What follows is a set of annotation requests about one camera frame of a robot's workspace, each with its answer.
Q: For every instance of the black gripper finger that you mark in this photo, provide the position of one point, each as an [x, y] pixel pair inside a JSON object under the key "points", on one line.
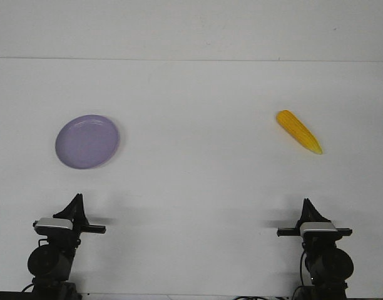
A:
{"points": [[70, 210], [304, 217], [80, 212], [313, 215]]}

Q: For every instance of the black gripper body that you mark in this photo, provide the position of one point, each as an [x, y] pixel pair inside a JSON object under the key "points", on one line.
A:
{"points": [[77, 228], [342, 232]]}

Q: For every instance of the purple round plate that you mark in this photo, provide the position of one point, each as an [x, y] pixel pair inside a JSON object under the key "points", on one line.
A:
{"points": [[87, 141]]}

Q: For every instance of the yellow corn cob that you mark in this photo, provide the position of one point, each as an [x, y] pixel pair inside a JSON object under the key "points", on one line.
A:
{"points": [[293, 126]]}

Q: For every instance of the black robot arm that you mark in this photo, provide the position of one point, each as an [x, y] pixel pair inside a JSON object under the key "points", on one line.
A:
{"points": [[51, 262], [323, 268]]}

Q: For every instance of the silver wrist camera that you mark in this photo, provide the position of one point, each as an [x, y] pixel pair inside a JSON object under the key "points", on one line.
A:
{"points": [[49, 226], [316, 229]]}

